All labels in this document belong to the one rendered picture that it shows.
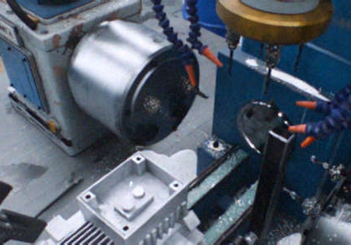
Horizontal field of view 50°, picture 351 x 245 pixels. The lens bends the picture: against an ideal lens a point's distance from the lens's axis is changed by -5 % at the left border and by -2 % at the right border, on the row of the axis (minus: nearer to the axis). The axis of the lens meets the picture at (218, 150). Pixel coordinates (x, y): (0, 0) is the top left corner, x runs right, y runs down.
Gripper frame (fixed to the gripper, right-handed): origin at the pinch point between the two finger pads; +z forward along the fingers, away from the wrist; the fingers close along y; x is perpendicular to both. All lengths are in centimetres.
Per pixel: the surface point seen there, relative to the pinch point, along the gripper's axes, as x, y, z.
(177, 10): -139, 196, 219
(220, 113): -34, 7, 44
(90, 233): -1.7, -4.3, 11.6
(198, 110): -37, 26, 67
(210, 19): -118, 120, 166
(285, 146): -26.0, -20.7, 9.9
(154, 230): -7.4, -11.0, 14.0
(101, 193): -6.8, -1.2, 12.6
